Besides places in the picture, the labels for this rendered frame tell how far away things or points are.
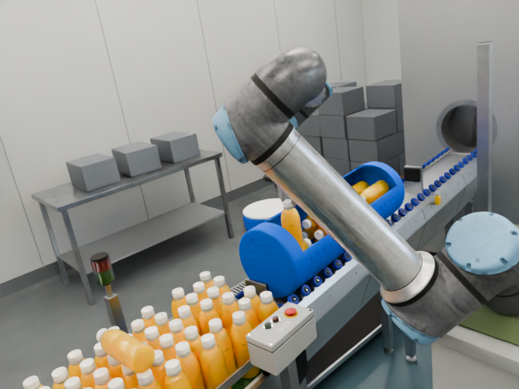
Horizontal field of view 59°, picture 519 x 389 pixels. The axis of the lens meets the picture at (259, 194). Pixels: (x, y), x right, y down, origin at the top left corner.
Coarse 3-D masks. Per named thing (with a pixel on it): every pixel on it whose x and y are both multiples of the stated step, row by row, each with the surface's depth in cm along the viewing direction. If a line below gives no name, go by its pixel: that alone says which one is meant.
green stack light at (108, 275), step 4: (112, 268) 164; (96, 272) 161; (100, 272) 160; (104, 272) 160; (108, 272) 161; (112, 272) 163; (96, 276) 161; (100, 276) 160; (104, 276) 161; (108, 276) 162; (112, 276) 163; (96, 280) 162; (100, 280) 161; (104, 280) 161; (108, 280) 162; (112, 280) 163; (100, 284) 162; (104, 284) 162
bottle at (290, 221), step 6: (288, 210) 170; (294, 210) 170; (282, 216) 171; (288, 216) 169; (294, 216) 170; (282, 222) 172; (288, 222) 170; (294, 222) 170; (288, 228) 171; (294, 228) 171; (300, 228) 173; (294, 234) 171; (300, 234) 173; (300, 240) 173; (300, 246) 174
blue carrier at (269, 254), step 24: (360, 168) 234; (384, 168) 220; (384, 216) 212; (240, 240) 179; (264, 240) 170; (288, 240) 166; (312, 240) 210; (264, 264) 174; (288, 264) 165; (312, 264) 171; (288, 288) 169
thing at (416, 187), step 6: (408, 168) 260; (414, 168) 258; (420, 168) 256; (408, 174) 261; (414, 174) 258; (420, 174) 257; (408, 180) 262; (414, 180) 259; (420, 180) 258; (408, 186) 265; (414, 186) 262; (420, 186) 260; (414, 192) 264; (420, 192) 261
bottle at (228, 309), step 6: (234, 300) 152; (222, 306) 152; (228, 306) 151; (234, 306) 151; (222, 312) 152; (228, 312) 151; (234, 312) 151; (222, 318) 152; (228, 318) 151; (222, 324) 155; (228, 324) 152; (228, 330) 153
